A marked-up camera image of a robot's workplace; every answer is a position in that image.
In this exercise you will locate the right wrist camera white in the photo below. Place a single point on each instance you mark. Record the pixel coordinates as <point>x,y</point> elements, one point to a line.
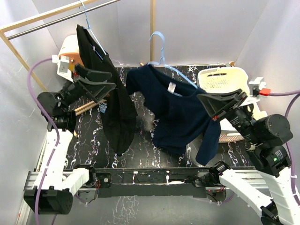
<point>257,89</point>

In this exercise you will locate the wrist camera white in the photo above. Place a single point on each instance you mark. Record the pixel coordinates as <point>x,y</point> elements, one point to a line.
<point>257,89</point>
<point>62,63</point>

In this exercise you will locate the black graphic t shirt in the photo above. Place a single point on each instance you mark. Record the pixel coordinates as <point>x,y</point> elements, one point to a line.
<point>118,113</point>

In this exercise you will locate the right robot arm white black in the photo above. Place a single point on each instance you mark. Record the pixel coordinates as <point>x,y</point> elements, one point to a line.
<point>268,138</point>

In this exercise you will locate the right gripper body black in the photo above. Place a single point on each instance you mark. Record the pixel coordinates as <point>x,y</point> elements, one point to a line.
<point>239,118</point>

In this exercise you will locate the cream laundry basket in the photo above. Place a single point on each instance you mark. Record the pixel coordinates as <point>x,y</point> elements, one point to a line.
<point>229,79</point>

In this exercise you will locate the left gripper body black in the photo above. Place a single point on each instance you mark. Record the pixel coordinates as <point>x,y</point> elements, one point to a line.
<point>72,92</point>

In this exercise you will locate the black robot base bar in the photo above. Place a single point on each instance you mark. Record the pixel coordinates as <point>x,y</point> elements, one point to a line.
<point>180,181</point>

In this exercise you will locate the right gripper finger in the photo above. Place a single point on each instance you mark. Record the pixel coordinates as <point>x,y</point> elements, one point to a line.
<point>223,103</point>
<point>207,101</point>

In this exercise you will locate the navy blue t shirt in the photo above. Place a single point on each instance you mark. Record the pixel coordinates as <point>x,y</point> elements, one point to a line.
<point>180,115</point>

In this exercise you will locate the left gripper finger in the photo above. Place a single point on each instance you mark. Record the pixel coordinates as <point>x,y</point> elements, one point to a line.
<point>83,73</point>
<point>96,91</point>

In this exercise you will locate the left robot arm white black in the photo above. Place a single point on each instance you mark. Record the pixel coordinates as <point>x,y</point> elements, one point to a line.
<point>51,192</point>

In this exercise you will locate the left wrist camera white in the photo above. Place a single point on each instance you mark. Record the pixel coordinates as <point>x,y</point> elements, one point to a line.
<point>62,63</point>

